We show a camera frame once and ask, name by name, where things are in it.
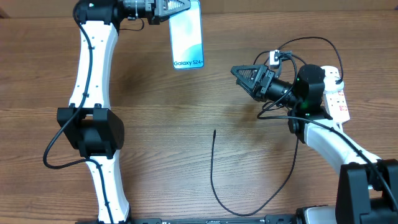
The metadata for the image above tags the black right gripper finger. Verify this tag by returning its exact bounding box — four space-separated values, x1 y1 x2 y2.
231 65 267 84
236 78 259 100

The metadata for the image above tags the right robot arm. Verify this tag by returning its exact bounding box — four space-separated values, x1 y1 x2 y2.
231 64 397 223

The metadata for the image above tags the white charger plug adapter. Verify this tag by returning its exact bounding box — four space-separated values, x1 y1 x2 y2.
323 77 345 94

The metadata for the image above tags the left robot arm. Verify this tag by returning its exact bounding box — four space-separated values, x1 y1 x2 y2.
57 1 204 223

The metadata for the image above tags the blue screen smartphone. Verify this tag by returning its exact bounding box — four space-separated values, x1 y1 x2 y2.
169 1 205 70

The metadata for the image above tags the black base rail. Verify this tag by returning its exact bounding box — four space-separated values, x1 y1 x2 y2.
74 214 299 224

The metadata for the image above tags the white power strip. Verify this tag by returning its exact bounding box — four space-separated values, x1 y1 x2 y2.
322 66 350 124

